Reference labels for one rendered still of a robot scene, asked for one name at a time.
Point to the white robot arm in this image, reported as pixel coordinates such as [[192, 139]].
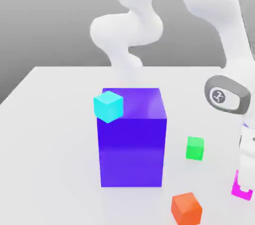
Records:
[[137, 25]]

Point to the small cyan cube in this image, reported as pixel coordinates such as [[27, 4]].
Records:
[[108, 107]]

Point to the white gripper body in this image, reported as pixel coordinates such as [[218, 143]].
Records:
[[247, 167]]

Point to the small orange cube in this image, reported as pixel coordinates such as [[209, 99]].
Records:
[[186, 209]]

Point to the small magenta cube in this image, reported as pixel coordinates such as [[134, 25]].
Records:
[[236, 190]]

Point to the large blue box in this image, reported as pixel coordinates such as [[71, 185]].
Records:
[[131, 149]]

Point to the small green cube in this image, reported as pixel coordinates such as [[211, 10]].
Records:
[[195, 149]]

